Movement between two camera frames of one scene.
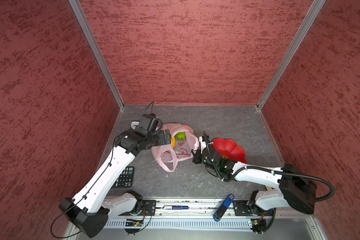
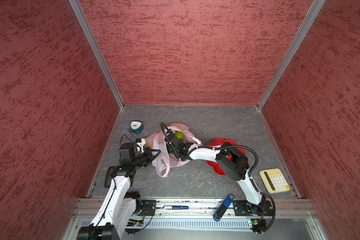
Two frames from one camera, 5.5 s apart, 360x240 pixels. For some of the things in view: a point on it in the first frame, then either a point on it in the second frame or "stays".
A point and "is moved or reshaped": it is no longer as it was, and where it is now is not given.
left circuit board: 132,222 stays
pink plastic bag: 167,157 is moved or reshaped
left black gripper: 161,141 → 148,152
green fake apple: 181,136 stays
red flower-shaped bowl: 229,149 stays
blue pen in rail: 175,207 stays
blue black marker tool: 223,207 stays
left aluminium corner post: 77,9 stays
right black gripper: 196,156 → 167,145
